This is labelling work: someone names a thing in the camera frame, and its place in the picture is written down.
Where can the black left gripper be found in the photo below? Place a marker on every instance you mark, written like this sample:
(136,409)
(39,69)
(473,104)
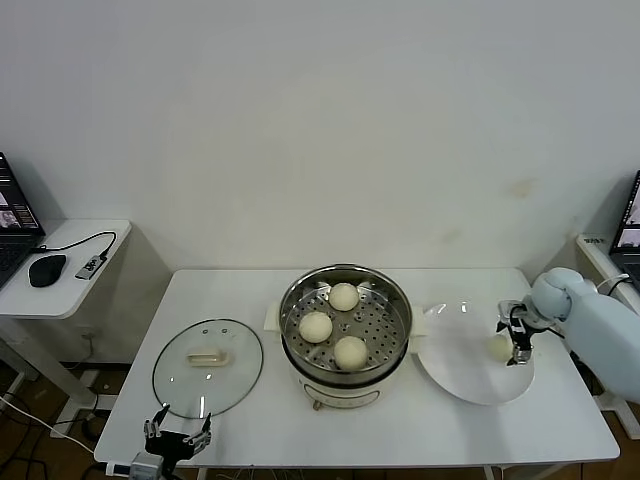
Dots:
(167,442)

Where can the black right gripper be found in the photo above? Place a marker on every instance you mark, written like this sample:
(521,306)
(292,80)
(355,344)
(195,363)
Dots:
(521,332)

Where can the white steamed baozi bun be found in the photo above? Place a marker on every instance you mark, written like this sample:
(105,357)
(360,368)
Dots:
(350,353)
(497,347)
(343,297)
(315,327)

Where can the light blue right robot arm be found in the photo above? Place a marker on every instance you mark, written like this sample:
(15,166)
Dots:
(600,325)

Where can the stainless steel steamer basket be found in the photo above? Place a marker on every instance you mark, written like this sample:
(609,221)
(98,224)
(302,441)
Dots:
(300,300)

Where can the white round plate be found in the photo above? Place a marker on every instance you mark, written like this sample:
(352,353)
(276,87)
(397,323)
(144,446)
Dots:
(460,370)

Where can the black round floor object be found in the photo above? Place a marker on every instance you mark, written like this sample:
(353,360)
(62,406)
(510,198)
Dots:
(91,428)

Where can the cream electric cooking pot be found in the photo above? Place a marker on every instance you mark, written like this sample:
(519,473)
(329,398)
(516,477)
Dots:
(340,390)

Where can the white side table with mouse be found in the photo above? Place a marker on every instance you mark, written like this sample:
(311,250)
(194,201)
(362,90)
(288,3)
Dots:
(60,300)

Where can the black computer mouse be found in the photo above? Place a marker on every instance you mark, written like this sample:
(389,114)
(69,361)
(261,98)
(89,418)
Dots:
(46,271)

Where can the black laptop beside mouse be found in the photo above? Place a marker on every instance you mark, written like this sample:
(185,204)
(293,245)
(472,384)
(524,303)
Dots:
(15,210)

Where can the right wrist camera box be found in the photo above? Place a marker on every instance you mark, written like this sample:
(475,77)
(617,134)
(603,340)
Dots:
(510,307)

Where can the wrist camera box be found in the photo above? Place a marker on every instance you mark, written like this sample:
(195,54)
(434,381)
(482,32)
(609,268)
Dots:
(147,467)
(510,307)

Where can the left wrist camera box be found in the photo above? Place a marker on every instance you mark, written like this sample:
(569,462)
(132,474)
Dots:
(147,467)

